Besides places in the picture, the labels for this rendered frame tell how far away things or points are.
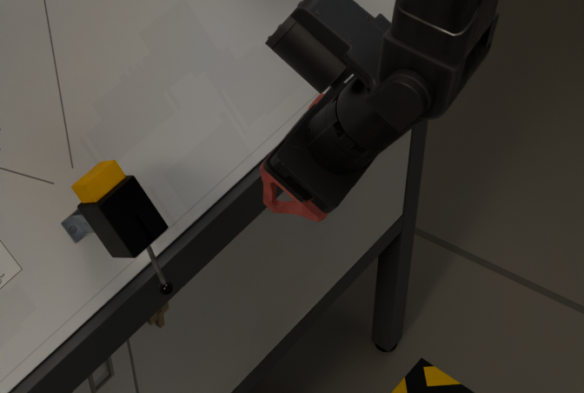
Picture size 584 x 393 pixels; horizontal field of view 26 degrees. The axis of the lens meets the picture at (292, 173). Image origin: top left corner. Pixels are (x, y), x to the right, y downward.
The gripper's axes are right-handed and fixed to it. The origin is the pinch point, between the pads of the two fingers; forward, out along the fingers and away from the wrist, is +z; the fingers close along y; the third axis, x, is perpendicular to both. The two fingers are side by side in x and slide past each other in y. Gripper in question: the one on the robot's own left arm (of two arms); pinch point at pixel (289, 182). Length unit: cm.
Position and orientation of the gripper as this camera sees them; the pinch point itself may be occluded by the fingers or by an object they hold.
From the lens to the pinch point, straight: 110.5
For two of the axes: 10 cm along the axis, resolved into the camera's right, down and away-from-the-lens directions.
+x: 7.4, 6.7, 0.8
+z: -4.2, 3.6, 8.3
